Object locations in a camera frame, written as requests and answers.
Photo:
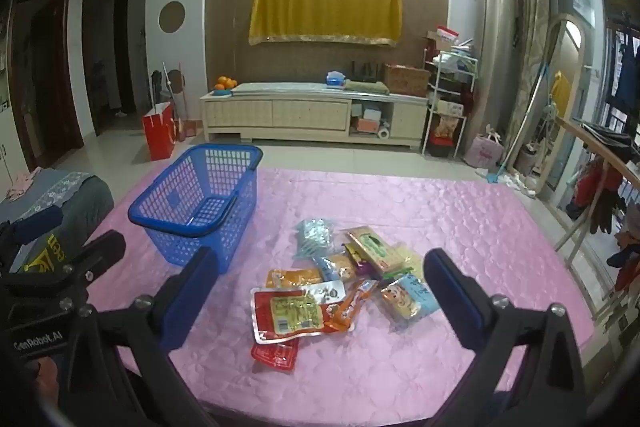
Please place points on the plain round wall decor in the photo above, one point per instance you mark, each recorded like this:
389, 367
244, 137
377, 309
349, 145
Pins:
172, 17

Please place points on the silver standing air conditioner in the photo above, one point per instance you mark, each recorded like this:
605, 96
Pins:
495, 47

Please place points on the green folded cloth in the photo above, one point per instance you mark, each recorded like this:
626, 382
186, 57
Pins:
365, 87

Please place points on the small red dustpan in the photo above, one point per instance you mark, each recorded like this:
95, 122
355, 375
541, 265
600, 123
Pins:
186, 129

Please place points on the blue plastic basket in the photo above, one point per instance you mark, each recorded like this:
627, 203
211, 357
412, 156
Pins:
150, 213

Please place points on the brown cardboard box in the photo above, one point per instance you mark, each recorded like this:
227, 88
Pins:
406, 79

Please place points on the white storage rack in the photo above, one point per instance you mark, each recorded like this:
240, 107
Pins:
447, 107

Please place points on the pink cloth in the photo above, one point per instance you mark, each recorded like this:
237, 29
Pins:
20, 185

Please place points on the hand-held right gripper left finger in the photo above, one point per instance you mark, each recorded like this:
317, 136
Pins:
192, 299

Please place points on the blue plate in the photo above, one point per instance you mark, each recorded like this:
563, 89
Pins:
222, 92

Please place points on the light blue cartoon snack packet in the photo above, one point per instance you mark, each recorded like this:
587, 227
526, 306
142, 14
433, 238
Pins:
410, 297

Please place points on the clothes drying rack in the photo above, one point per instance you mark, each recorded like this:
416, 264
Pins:
600, 192

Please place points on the small red snack packet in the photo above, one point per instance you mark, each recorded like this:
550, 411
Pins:
275, 354

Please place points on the pink quilted tablecloth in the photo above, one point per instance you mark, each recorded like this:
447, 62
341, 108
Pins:
450, 217

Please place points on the blue tissue box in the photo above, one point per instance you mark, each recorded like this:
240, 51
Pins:
335, 79

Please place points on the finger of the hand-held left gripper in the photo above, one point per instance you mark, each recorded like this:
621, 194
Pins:
40, 223
102, 249

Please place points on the black router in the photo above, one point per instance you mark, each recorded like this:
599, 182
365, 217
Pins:
362, 74

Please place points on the pile of oranges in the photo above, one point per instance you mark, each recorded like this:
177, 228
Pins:
226, 83

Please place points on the yellow cloth cover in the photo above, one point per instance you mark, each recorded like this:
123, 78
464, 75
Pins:
325, 7

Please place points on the blue mop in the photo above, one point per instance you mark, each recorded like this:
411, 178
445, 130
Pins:
495, 177

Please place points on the clear silver snack packet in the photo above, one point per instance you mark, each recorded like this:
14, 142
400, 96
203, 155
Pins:
314, 234

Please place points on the dark wooden door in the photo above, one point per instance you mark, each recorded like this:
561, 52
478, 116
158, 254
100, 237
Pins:
107, 52
45, 72

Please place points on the white snack packet dark print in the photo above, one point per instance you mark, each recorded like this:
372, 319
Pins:
330, 292

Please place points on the toilet paper roll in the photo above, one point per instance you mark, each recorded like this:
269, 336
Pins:
383, 133

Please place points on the grey cloth with yellow print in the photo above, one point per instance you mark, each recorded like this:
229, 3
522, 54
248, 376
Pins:
47, 252

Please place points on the purple snack packet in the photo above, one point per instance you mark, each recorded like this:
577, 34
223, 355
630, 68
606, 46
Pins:
361, 264

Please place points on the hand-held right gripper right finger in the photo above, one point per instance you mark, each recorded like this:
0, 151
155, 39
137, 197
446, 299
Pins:
452, 299

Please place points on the cracker packet with green label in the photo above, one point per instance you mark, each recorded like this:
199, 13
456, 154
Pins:
380, 252

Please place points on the red paper bag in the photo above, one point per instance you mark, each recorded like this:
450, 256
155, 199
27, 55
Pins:
159, 134

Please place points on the arched wooden mirror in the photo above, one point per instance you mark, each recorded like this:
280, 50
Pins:
580, 72

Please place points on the boxes in cabinet shelf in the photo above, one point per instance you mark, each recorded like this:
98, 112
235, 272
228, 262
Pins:
367, 119

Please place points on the orange stick snack packet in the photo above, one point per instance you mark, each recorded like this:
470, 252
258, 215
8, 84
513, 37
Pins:
350, 304

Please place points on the grey sofa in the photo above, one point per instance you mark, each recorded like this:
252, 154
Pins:
92, 202

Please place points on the large red snack packet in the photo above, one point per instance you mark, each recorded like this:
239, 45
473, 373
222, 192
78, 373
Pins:
265, 307

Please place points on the white and blue snack packet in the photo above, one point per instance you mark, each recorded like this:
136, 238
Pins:
332, 264

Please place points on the pink bag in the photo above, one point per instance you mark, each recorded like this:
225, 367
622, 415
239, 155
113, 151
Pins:
484, 149

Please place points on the patterned curtain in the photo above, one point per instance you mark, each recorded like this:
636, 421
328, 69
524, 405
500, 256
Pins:
530, 7

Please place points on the beige tv cabinet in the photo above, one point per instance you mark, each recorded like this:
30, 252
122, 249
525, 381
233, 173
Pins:
300, 114

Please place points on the white lace cover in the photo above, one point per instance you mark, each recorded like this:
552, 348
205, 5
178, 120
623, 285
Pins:
50, 193

